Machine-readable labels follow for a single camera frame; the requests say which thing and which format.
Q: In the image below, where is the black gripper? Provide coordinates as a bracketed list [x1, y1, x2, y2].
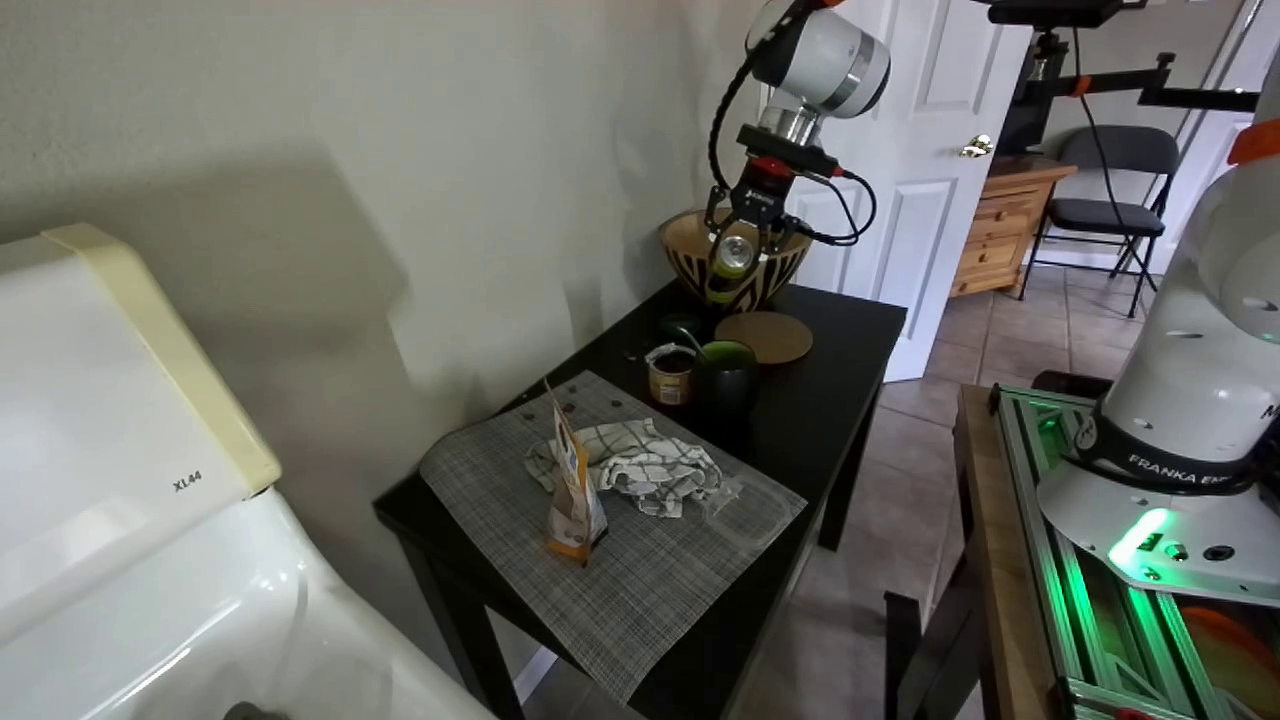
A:
[698, 174, 794, 286]

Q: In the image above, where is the round cork coaster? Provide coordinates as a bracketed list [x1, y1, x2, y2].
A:
[711, 307, 816, 370]

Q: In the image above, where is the black cup green inside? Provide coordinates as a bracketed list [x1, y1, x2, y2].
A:
[691, 336, 762, 419]

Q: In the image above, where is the small brown cup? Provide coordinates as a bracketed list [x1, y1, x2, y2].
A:
[640, 340, 705, 410]

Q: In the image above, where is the black side table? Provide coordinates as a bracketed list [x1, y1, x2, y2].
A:
[371, 274, 913, 720]

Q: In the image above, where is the white panel door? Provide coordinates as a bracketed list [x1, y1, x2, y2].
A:
[785, 0, 1041, 382]

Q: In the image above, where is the white checked cloth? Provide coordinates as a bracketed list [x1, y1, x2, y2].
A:
[518, 414, 743, 522]

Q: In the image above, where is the wooden drawer dresser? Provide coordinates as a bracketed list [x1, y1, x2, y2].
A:
[949, 156, 1080, 305]

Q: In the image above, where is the grey woven placemat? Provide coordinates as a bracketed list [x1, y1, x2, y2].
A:
[414, 366, 811, 708]

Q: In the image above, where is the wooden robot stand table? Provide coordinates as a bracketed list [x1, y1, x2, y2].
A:
[880, 379, 1280, 720]

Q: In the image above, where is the black folding chair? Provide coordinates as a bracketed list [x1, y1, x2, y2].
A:
[1015, 118, 1185, 319]

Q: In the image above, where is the white washing machine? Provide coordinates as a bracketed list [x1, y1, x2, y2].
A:
[0, 220, 497, 720]

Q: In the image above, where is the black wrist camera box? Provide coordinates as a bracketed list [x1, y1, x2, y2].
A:
[737, 118, 847, 187]

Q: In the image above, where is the black camera tripod stand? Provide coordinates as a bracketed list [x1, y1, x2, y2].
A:
[977, 0, 1262, 167]

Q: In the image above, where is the aluminium rail frame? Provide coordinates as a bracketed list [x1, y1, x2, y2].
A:
[997, 379, 1280, 720]

